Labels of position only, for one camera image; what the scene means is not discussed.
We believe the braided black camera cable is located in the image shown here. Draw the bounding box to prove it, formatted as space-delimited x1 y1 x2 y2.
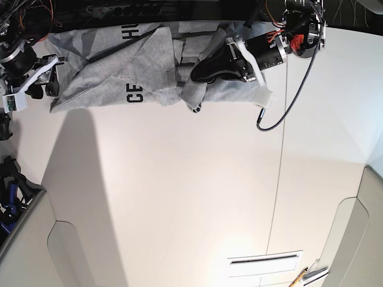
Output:
256 0 327 133

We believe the grey T-shirt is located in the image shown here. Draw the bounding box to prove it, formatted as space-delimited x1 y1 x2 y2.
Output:
46 21 266 112

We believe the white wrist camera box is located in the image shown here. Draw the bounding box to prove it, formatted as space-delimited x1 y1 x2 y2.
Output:
2 91 28 113
253 86 273 109

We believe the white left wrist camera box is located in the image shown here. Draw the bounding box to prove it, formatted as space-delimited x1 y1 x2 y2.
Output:
253 86 273 109

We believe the white table cable grommet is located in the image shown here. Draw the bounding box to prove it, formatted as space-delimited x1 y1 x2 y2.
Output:
227 251 303 277

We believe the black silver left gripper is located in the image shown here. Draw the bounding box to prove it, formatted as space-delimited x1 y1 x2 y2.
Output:
190 31 287 83

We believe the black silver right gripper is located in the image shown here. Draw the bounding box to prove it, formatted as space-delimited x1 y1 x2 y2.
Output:
1 41 65 99

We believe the black clamp at left edge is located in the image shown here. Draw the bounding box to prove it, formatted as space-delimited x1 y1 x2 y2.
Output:
0 112 13 141

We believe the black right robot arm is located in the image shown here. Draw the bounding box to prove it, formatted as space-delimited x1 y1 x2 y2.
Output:
1 1 66 99

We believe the black blue clamp pile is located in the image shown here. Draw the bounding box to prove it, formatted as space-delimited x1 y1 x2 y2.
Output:
1 156 44 235

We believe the wooden handled tool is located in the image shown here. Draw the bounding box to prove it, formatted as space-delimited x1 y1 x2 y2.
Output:
289 268 308 287

